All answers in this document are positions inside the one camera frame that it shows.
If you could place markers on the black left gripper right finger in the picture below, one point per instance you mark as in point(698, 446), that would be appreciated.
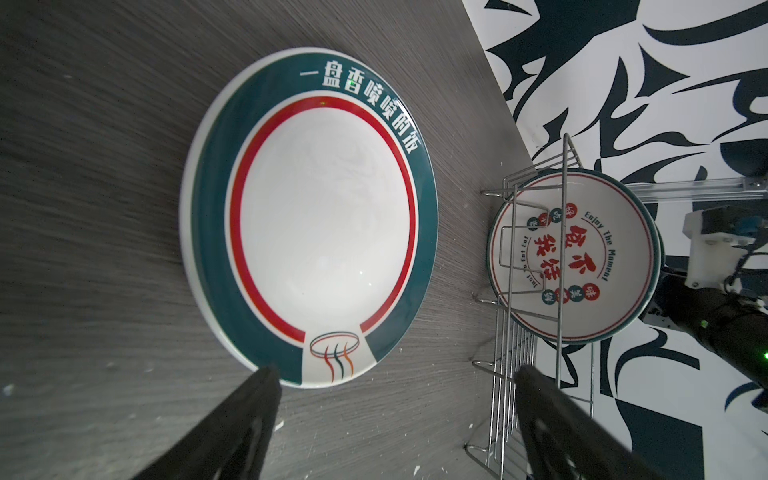
point(562, 441)

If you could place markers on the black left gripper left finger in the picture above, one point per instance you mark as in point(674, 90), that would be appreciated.
point(232, 441)

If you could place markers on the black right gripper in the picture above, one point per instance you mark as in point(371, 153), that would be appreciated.
point(728, 325)

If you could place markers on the green rimmed round plate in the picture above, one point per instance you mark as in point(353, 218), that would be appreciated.
point(308, 217)

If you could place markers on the red lettered round plate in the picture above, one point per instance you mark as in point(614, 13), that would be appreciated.
point(575, 256)

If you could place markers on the wire dish rack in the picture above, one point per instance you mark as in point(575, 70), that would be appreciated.
point(503, 456)

